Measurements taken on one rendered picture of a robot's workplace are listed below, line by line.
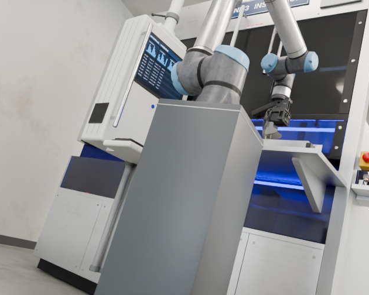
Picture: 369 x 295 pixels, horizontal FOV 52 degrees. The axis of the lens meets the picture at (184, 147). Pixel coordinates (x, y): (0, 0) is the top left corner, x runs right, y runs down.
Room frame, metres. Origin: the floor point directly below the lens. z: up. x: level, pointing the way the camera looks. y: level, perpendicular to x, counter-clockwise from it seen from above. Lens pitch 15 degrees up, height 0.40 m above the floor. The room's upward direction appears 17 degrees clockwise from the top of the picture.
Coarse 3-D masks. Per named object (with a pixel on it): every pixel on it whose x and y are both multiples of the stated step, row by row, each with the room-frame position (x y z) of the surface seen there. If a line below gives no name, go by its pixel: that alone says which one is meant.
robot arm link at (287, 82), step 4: (288, 76) 1.44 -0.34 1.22; (292, 76) 1.46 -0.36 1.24; (284, 80) 1.45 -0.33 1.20; (288, 80) 1.45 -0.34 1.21; (292, 80) 1.46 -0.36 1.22; (276, 84) 1.47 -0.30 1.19; (280, 84) 1.46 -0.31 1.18; (284, 84) 1.45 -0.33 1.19; (288, 84) 1.45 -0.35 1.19; (292, 84) 1.48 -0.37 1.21
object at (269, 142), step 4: (264, 140) 1.42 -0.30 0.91; (268, 140) 1.41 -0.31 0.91; (272, 140) 1.40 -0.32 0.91; (276, 140) 1.39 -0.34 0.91; (280, 140) 1.38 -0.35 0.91; (284, 140) 1.37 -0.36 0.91; (288, 140) 1.36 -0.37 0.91; (292, 140) 1.35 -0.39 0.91; (296, 140) 1.33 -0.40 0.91; (300, 140) 1.32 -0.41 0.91; (264, 144) 1.42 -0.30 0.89; (268, 144) 1.41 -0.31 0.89; (272, 144) 1.40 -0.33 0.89; (276, 144) 1.39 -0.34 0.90; (280, 144) 1.38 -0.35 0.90; (284, 144) 1.36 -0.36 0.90; (288, 144) 1.35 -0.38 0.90; (292, 144) 1.34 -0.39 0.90; (296, 144) 1.33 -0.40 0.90; (300, 144) 1.32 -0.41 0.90; (304, 144) 1.31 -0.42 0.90
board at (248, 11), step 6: (252, 0) 2.05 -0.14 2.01; (258, 0) 2.02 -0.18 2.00; (288, 0) 1.88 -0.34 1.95; (294, 0) 1.86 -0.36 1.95; (300, 0) 1.83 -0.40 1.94; (306, 0) 1.81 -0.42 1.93; (240, 6) 2.10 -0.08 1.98; (246, 6) 2.07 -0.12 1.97; (252, 6) 2.04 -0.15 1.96; (258, 6) 2.01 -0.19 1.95; (264, 6) 1.98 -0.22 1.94; (294, 6) 1.85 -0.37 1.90; (234, 12) 2.12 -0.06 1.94; (246, 12) 2.06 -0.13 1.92; (252, 12) 2.03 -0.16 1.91; (258, 12) 2.00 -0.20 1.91
